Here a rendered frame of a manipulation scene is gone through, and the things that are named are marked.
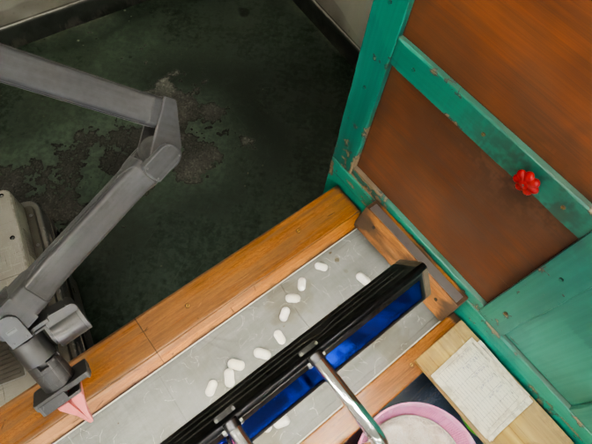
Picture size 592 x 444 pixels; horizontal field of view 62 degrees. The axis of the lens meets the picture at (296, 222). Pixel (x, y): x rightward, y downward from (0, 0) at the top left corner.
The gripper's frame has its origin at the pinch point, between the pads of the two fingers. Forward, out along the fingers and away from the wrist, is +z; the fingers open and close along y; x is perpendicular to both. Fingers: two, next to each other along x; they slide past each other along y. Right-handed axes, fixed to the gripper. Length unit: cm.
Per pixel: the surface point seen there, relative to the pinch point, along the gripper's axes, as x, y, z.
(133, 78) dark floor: 155, 72, -57
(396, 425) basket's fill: -17, 47, 36
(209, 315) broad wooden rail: 8.1, 29.1, 1.0
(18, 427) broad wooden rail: 9.9, -12.5, -2.4
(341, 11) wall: 117, 167, -40
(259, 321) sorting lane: 5.3, 37.5, 8.2
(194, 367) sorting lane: 5.4, 20.4, 7.7
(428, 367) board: -17, 60, 30
